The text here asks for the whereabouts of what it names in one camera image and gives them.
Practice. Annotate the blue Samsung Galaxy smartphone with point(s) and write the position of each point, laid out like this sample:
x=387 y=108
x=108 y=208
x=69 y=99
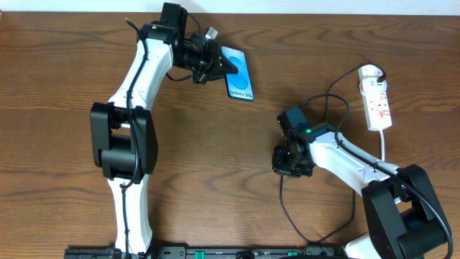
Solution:
x=238 y=84

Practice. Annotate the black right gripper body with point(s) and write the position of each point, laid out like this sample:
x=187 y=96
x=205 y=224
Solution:
x=282 y=162

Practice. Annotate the white USB wall charger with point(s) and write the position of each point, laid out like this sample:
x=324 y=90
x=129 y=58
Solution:
x=371 y=74

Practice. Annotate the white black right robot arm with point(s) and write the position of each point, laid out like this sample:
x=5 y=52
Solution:
x=404 y=216

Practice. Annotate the white power strip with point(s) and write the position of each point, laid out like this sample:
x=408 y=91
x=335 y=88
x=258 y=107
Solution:
x=376 y=107

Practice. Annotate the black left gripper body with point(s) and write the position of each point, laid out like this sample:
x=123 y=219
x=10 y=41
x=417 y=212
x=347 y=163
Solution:
x=209 y=62

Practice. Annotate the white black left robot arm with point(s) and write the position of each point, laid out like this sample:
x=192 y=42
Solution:
x=123 y=135

